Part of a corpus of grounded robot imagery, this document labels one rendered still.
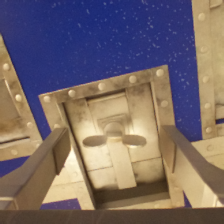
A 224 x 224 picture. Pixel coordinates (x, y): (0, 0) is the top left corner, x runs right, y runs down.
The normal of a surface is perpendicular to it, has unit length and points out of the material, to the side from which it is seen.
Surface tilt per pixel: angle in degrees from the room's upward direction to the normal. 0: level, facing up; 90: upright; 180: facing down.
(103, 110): 90
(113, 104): 90
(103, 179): 90
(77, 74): 90
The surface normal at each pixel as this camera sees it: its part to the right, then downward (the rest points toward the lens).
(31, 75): -0.01, 0.30
